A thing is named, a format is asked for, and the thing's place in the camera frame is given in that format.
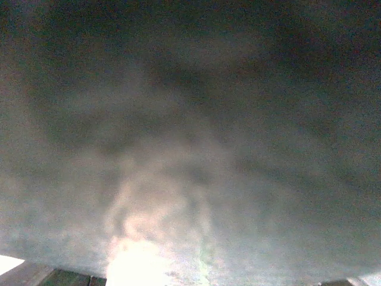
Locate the black sunglasses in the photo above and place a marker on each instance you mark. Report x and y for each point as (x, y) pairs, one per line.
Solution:
(232, 141)

